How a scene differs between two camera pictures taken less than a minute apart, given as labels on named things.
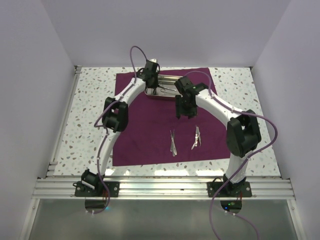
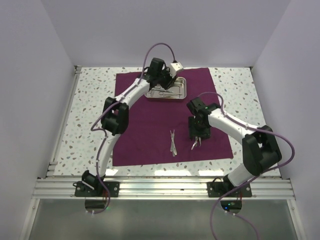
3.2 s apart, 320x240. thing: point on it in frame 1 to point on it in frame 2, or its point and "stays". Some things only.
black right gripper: (180, 110) to (193, 131)
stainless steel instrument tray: (166, 87) stays
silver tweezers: (195, 143) stays
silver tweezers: (173, 146) stays
